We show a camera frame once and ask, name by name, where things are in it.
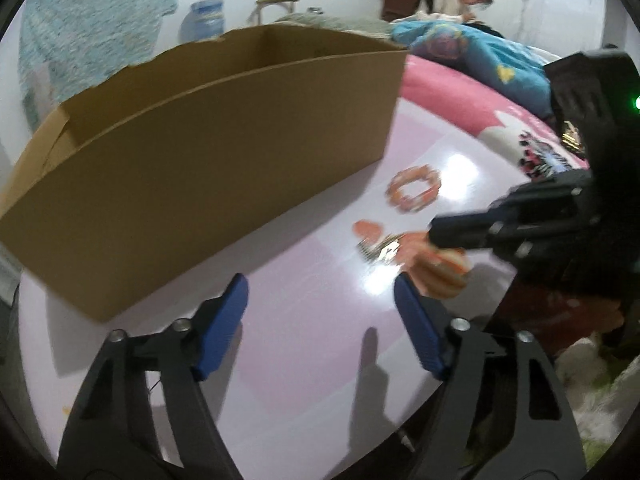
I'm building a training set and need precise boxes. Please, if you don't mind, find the pink floral blanket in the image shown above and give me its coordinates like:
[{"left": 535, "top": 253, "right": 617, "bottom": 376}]
[{"left": 400, "top": 55, "right": 587, "bottom": 180}]

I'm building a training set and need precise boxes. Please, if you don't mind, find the blue patterned quilt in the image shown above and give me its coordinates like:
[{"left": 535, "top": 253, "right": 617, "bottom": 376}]
[{"left": 392, "top": 21, "right": 552, "bottom": 119}]

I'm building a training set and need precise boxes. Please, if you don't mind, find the silver comb hair clip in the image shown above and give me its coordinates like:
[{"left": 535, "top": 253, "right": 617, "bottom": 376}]
[{"left": 357, "top": 234, "right": 401, "bottom": 263}]

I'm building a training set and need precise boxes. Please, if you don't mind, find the brown cardboard box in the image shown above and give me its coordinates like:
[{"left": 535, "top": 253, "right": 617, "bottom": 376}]
[{"left": 1, "top": 25, "right": 406, "bottom": 322}]

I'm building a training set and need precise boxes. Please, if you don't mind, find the wooden chair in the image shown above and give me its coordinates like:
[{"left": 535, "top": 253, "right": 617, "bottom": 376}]
[{"left": 249, "top": 0, "right": 302, "bottom": 26}]

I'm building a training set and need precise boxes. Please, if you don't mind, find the water cooler bottle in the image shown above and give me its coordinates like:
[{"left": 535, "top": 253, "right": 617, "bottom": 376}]
[{"left": 179, "top": 0, "right": 224, "bottom": 44}]

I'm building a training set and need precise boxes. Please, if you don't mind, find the teal patterned hanging cloth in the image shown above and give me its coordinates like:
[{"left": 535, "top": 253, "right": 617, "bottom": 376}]
[{"left": 18, "top": 0, "right": 177, "bottom": 130}]

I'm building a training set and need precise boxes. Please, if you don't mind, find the orange pink bead bracelet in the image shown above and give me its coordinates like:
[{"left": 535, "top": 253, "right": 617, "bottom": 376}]
[{"left": 385, "top": 164, "right": 444, "bottom": 214}]

